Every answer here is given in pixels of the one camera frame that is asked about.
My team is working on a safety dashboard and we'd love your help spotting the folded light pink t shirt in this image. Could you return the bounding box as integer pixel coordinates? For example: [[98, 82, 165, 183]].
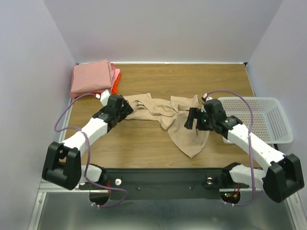
[[112, 69, 120, 85]]

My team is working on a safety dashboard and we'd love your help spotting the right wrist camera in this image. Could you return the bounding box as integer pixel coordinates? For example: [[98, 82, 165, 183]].
[[202, 93, 213, 102]]

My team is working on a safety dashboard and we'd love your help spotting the white plastic basket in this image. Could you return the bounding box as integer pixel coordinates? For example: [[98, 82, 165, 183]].
[[219, 97, 294, 144]]

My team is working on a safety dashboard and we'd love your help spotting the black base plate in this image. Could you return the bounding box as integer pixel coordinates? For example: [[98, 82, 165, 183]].
[[79, 167, 250, 201]]

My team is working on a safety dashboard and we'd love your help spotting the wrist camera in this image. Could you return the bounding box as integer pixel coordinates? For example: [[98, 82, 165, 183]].
[[202, 93, 213, 102], [95, 89, 111, 106]]

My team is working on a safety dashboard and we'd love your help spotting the beige t shirt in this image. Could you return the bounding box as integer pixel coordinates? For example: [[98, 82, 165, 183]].
[[124, 93, 209, 159]]

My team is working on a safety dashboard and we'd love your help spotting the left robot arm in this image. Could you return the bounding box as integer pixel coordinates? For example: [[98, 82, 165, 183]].
[[42, 95, 133, 190]]

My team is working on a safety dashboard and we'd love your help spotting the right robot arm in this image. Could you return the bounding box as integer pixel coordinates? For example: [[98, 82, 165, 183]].
[[184, 99, 305, 203]]

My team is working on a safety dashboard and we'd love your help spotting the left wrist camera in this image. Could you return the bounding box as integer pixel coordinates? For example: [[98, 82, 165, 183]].
[[95, 89, 111, 106]]

